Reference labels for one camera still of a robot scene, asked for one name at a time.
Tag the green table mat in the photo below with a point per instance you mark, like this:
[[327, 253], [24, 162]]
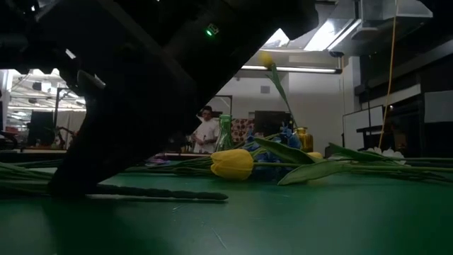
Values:
[[283, 219]]

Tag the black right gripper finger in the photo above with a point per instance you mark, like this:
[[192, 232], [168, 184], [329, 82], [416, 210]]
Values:
[[99, 156]]

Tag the black ceiling camera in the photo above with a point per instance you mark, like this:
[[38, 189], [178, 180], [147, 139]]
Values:
[[336, 54]]

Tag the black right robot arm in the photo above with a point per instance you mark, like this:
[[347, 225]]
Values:
[[230, 21]]

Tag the person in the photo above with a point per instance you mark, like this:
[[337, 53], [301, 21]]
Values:
[[207, 134]]

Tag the patterned cloth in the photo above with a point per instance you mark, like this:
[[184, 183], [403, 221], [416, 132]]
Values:
[[242, 129]]

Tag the yellow glass vase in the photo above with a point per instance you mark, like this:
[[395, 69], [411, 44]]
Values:
[[304, 140]]

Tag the black monitor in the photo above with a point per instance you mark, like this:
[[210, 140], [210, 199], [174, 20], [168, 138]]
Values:
[[41, 127], [272, 122]]

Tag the long ceiling light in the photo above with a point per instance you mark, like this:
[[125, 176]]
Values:
[[301, 69]]

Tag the green glass vase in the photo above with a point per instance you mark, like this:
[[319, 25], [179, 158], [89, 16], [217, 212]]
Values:
[[224, 134]]

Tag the white board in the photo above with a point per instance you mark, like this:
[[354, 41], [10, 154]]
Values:
[[361, 131]]

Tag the metal air duct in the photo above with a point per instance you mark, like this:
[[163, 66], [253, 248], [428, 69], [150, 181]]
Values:
[[407, 8]]

